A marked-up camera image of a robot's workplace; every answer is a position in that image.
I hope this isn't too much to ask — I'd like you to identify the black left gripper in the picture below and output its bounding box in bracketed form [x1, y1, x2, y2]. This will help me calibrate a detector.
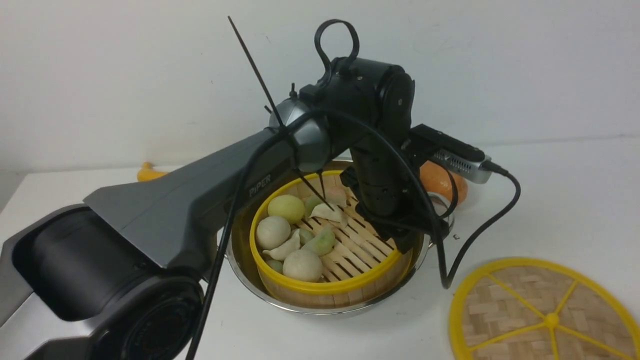
[340, 165, 451, 254]

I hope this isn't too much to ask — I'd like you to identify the yellow bamboo steamer basket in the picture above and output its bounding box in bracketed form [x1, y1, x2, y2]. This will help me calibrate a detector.
[247, 170, 414, 309]

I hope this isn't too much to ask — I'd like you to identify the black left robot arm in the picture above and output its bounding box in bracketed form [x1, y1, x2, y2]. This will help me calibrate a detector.
[1, 57, 434, 360]

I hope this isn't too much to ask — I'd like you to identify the stainless steel pot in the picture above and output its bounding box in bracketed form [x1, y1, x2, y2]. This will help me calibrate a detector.
[226, 173, 432, 315]

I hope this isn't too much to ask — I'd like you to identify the yellow rimmed woven steamer lid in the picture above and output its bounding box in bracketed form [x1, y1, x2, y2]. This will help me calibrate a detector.
[448, 257, 639, 360]

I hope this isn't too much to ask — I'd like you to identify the brown potato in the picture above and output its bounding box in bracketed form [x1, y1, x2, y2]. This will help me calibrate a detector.
[419, 161, 469, 205]

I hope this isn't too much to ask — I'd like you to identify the pink tinted dumpling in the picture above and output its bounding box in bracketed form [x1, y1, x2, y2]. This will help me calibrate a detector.
[321, 186, 348, 208]

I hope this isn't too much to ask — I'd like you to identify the green dumpling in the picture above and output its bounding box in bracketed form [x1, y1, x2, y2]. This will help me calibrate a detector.
[301, 225, 338, 256]

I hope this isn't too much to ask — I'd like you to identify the yellow-green round bun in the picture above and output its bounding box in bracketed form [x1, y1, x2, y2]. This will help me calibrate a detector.
[267, 194, 306, 224]

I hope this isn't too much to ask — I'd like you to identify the white round bun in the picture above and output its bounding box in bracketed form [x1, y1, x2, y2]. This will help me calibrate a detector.
[254, 215, 291, 250]
[282, 249, 323, 283]

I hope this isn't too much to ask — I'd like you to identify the pale white dumpling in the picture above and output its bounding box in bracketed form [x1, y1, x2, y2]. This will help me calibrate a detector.
[262, 228, 301, 262]

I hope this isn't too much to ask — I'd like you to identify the yellow squash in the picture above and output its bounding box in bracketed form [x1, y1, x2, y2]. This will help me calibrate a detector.
[136, 161, 169, 182]

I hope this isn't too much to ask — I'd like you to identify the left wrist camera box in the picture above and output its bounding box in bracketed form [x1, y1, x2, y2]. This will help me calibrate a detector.
[406, 124, 492, 185]

